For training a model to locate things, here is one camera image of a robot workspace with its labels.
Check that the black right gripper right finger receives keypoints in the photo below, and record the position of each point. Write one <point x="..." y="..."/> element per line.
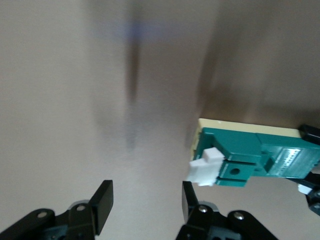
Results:
<point x="188" y="202"/>

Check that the green load switch cream base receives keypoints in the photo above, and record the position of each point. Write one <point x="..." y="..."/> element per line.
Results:
<point x="237" y="145"/>

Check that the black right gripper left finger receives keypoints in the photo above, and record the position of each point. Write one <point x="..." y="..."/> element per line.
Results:
<point x="103" y="205"/>

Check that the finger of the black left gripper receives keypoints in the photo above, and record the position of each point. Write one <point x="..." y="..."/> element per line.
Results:
<point x="313" y="178"/>
<point x="311" y="135"/>

